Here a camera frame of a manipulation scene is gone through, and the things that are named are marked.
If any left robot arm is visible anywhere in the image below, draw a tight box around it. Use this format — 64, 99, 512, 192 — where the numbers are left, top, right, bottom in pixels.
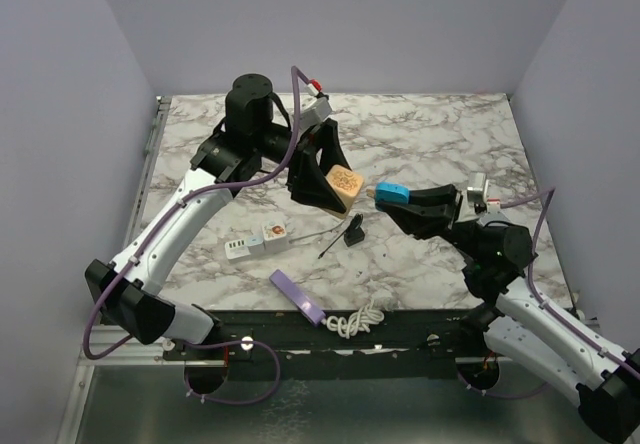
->
85, 68, 349, 359

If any aluminium frame rail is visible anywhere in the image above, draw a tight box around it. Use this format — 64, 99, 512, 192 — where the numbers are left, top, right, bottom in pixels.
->
78, 95, 172, 366

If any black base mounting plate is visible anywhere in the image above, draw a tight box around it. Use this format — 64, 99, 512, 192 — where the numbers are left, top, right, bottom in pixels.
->
133, 306, 500, 393

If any blue charger plug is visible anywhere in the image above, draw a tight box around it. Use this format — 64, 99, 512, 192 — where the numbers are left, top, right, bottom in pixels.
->
366, 182, 410, 206

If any white cube socket adapter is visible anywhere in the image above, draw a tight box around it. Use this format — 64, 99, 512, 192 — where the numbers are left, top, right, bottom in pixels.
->
261, 218, 290, 254

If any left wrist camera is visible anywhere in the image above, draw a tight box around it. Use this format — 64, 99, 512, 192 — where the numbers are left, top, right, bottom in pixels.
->
299, 94, 333, 130

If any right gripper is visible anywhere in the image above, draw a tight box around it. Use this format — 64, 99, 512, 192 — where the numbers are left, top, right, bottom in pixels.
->
379, 182, 485, 261

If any black charger with cable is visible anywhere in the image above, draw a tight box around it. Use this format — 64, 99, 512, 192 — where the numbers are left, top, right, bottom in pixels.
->
318, 213, 365, 259

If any purple power strip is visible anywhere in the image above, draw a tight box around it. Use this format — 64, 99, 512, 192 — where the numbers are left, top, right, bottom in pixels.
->
269, 270, 326, 326

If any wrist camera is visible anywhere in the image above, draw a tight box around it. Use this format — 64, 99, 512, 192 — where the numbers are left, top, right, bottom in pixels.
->
299, 94, 333, 130
465, 172, 502, 215

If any purple strip white cord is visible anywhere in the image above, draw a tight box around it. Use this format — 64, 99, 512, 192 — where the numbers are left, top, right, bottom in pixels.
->
324, 298, 386, 339

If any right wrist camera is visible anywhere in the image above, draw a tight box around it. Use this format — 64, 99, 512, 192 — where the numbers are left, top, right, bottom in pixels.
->
465, 172, 502, 215

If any white power strip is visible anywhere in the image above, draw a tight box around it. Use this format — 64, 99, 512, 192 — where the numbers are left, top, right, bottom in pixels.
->
224, 235, 265, 263

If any beige cube socket adapter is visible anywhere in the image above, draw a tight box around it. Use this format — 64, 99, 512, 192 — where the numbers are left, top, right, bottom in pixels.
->
326, 165, 365, 219

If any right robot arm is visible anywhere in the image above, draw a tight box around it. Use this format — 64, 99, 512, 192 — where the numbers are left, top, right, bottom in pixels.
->
368, 175, 639, 443

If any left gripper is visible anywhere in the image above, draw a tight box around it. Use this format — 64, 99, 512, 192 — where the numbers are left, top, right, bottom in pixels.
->
254, 117, 360, 211

